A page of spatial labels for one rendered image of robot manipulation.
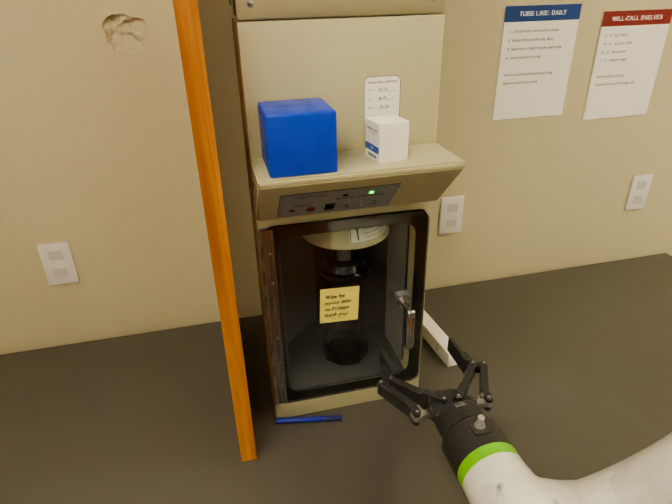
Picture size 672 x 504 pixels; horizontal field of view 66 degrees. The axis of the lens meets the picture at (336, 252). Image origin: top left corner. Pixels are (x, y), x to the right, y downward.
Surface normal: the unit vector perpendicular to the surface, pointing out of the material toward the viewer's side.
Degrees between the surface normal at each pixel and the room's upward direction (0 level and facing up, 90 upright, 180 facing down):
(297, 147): 90
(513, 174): 90
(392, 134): 90
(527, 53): 90
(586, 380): 0
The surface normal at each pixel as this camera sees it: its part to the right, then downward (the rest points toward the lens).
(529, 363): -0.02, -0.88
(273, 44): 0.24, 0.45
